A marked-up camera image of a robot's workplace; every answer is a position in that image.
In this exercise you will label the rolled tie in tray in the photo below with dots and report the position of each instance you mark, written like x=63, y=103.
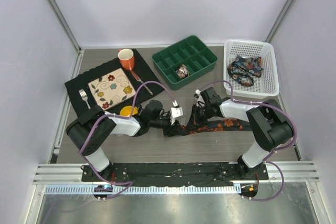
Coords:
x=182, y=71

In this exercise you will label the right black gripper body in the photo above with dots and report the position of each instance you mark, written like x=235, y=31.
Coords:
x=201, y=115

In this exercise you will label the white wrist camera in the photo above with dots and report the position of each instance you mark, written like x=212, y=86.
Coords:
x=198, y=98
x=176, y=112

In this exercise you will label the green divided organizer tray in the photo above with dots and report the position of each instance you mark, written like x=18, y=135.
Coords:
x=191, y=52

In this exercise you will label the orange ceramic mug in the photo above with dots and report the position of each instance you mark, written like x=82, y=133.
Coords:
x=126, y=58

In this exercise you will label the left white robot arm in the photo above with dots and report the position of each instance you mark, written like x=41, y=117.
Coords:
x=91, y=129

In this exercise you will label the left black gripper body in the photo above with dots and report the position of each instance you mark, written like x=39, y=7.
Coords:
x=165, y=125

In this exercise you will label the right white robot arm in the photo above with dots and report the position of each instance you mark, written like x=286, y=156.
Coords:
x=268, y=123

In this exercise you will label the white slotted cable duct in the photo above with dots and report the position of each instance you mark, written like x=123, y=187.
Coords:
x=96, y=189

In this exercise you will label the white plastic basket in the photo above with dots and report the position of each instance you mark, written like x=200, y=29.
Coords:
x=265, y=86

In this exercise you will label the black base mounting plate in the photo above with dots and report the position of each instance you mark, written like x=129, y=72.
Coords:
x=208, y=174

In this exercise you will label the silver fork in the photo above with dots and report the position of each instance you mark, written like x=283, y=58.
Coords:
x=84, y=97

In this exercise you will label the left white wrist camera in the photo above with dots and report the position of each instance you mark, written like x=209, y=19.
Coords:
x=176, y=112

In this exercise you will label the square floral ceramic plate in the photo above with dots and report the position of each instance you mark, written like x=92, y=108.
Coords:
x=111, y=89

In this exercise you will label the yellow plastic mug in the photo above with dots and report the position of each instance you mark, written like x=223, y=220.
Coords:
x=126, y=111

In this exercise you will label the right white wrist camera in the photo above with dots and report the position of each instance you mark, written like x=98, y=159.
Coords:
x=198, y=98

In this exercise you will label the blue floral tie in basket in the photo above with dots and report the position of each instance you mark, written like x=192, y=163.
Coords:
x=243, y=70

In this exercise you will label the black orange floral tie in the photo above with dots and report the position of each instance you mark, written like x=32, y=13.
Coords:
x=223, y=125

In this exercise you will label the aluminium frame rail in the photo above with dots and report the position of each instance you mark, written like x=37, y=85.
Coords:
x=293, y=171

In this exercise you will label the orange handled table knife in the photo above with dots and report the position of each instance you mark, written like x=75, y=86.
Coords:
x=139, y=80

